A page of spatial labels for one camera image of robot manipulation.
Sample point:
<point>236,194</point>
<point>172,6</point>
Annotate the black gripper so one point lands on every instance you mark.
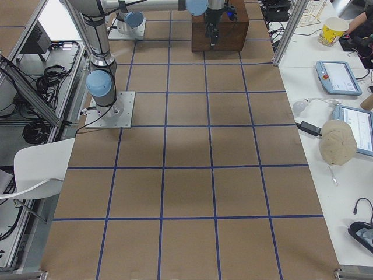
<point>211,18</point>

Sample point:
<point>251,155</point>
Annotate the dark brown wooden cabinet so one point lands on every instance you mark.
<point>233,27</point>

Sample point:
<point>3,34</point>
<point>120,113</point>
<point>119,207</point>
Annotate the white light bulb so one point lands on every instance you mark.
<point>299,106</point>

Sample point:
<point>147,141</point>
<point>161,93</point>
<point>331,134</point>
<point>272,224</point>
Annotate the yellow popcorn bucket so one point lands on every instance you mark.
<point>332,30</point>

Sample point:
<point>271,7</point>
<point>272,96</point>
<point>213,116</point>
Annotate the blue teach pendant far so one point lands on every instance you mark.
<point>336,78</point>

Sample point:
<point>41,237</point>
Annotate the blue teach pendant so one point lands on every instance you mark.
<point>360,122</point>
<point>336,78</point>

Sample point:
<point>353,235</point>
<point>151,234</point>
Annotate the black power adapter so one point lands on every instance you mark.
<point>309,128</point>

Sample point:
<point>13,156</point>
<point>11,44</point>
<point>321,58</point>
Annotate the beige baseball cap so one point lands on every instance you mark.
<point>337,145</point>

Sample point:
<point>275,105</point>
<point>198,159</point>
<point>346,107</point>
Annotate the blue teach pendant near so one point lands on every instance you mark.
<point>360,122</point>

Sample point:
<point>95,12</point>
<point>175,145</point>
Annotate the white plastic chair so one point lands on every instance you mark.
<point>40,170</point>

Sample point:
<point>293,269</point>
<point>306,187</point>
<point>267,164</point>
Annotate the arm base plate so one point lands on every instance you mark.
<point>119,115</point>
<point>138,34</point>

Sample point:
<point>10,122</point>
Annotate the aluminium frame post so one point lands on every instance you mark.
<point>289,31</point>

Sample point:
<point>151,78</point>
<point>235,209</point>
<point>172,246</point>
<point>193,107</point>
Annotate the gold wire rack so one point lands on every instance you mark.
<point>312,13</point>

